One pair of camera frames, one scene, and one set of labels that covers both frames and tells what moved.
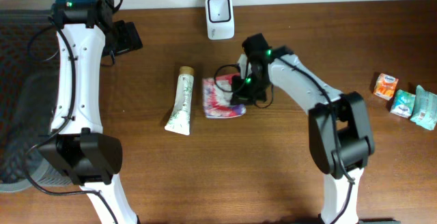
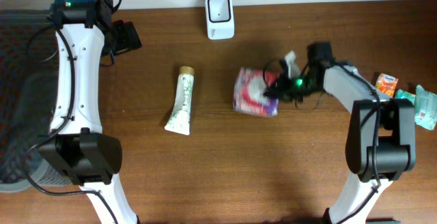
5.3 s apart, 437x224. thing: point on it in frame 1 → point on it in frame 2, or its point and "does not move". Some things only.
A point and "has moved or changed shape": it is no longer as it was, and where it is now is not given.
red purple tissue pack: x=217 y=93 has moved or changed shape
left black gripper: x=130 y=37 does not move
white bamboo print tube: x=179 y=120 does not move
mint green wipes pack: x=425 y=110 does not move
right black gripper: x=237 y=96 → x=282 y=91
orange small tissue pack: x=385 y=86 does not move
